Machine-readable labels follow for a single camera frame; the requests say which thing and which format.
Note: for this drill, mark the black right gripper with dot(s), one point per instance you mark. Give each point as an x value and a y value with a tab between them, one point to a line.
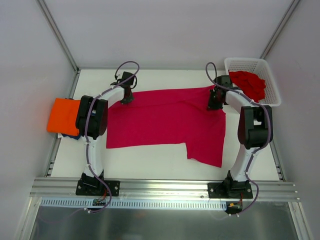
214	100

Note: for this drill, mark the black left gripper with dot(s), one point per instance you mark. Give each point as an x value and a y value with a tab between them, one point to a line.
127	97

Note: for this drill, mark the magenta t shirt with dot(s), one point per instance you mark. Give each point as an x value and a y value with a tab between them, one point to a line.
170	116

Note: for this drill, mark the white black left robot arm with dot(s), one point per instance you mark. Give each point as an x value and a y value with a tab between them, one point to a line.
91	121

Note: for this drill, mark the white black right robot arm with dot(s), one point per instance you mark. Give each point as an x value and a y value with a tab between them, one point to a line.
254	133

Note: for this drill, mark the red t shirt in basket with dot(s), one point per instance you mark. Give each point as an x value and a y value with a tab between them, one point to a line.
251	85

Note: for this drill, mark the white plastic basket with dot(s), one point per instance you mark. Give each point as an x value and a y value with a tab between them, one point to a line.
261	68

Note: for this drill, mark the folded blue t shirt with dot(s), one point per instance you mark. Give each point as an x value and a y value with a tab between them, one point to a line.
77	137

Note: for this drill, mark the folded orange t shirt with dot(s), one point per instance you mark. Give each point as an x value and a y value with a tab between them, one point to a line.
63	116

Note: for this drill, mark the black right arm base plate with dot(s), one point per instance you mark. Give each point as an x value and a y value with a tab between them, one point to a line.
233	190

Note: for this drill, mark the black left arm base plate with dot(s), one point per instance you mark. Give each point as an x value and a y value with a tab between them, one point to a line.
98	189

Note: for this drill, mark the white slotted cable duct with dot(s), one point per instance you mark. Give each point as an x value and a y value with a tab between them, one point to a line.
135	204

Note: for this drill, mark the aluminium mounting rail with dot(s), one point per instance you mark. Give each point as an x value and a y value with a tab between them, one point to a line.
150	189

